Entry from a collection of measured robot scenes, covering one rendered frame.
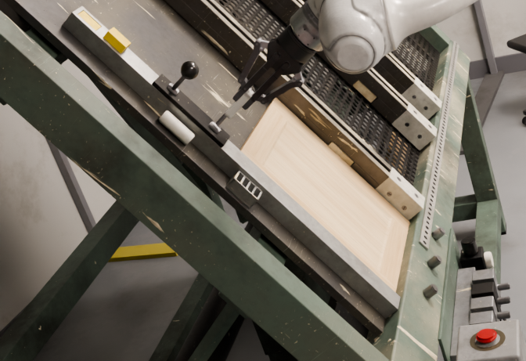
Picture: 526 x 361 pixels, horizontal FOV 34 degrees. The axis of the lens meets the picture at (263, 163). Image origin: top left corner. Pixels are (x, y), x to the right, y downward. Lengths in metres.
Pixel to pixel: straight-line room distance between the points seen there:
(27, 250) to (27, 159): 0.48
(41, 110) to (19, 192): 3.06
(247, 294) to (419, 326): 0.45
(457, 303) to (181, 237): 0.83
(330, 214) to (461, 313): 0.41
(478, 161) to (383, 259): 1.78
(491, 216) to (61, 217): 2.38
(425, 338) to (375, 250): 0.26
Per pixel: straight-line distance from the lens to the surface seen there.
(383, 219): 2.23
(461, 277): 2.32
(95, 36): 1.85
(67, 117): 1.65
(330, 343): 1.72
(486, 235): 3.64
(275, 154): 2.04
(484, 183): 3.87
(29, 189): 4.77
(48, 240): 4.84
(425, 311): 2.03
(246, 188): 1.83
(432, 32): 3.63
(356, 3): 1.47
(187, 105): 1.85
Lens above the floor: 1.94
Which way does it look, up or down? 20 degrees down
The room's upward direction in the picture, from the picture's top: 20 degrees counter-clockwise
